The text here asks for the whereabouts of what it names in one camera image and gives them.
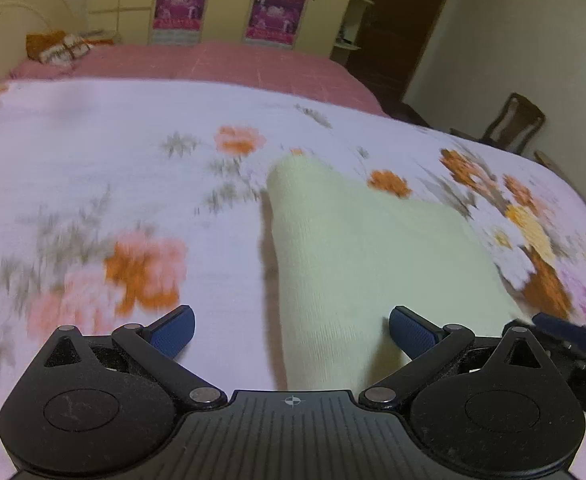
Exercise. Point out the cream wardrobe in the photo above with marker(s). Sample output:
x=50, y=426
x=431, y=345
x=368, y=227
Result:
x=228, y=5

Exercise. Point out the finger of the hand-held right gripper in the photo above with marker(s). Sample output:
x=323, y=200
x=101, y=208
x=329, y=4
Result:
x=560, y=329

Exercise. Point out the orange white floral pillow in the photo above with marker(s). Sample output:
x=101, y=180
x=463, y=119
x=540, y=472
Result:
x=65, y=47

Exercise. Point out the magenta wardrobe poster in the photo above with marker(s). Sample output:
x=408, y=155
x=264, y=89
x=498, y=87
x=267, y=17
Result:
x=180, y=7
x=275, y=15

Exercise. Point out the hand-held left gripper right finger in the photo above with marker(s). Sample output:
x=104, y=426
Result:
x=413, y=332

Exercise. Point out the cream corner shelf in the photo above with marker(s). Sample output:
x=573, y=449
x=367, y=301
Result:
x=355, y=15

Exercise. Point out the dark wooden door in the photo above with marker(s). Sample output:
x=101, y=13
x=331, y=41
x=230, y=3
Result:
x=403, y=25

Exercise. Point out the dark wooden chair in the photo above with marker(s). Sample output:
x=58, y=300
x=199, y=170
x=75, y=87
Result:
x=515, y=122

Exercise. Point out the floral printed blanket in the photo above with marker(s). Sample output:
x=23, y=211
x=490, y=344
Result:
x=98, y=160

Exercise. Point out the pale yellow small garment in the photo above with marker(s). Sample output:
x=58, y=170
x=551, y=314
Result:
x=363, y=260

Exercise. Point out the cream bed headboard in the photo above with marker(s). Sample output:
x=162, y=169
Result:
x=3, y=20

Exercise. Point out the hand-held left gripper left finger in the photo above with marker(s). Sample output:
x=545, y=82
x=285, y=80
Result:
x=175, y=332

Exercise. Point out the pink bedspread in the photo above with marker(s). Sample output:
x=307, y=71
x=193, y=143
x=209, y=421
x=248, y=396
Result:
x=233, y=65

